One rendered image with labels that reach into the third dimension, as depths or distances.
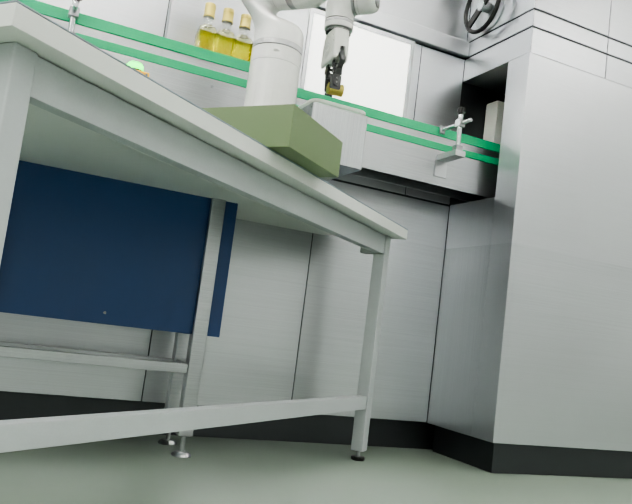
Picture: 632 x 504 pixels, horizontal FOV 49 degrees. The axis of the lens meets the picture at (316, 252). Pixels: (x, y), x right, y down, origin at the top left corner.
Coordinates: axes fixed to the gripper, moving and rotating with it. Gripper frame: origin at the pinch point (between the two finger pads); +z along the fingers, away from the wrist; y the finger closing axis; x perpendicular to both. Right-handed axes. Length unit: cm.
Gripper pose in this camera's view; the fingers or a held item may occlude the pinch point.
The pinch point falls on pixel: (332, 84)
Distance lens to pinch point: 206.0
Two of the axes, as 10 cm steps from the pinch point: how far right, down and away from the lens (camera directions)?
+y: 3.5, -0.6, -9.3
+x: 9.3, 1.3, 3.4
